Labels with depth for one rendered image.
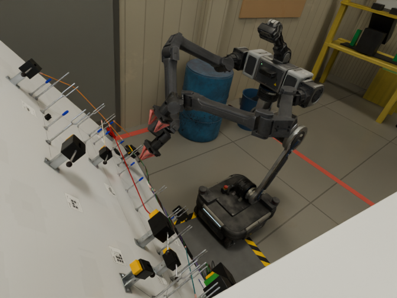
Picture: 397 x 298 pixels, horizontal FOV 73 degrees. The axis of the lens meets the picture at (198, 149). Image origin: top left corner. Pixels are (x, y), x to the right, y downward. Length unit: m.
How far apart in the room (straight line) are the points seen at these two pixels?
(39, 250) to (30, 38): 2.28
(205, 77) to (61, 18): 1.40
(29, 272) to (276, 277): 0.39
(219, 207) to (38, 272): 1.98
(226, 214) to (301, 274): 2.15
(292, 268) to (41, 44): 2.63
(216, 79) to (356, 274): 2.84
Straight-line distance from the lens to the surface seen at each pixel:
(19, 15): 2.63
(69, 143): 0.73
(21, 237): 0.53
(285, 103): 1.30
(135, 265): 0.64
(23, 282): 0.48
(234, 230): 2.27
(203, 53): 1.60
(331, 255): 0.22
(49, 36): 2.71
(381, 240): 0.25
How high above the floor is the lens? 2.00
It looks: 37 degrees down
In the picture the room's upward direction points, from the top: 12 degrees clockwise
